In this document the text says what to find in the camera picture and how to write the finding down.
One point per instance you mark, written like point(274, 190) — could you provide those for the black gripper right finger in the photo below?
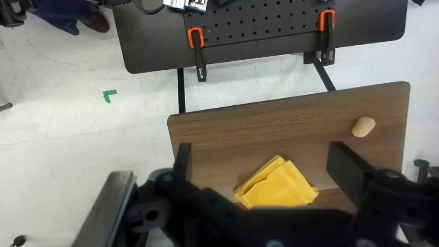
point(348, 168)

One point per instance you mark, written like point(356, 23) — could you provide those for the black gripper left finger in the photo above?
point(182, 166)

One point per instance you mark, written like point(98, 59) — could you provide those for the beige potato plushie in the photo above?
point(363, 126)

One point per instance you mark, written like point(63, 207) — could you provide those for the yellow towel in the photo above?
point(278, 182)

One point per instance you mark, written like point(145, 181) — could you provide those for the wooden table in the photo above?
point(231, 142)

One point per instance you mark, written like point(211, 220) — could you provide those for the green tape floor marker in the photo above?
point(108, 94)

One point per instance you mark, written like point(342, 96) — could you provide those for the orange black clamp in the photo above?
point(327, 22)
point(197, 43)

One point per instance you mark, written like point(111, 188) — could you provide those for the black perforated mounting board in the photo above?
point(246, 28)

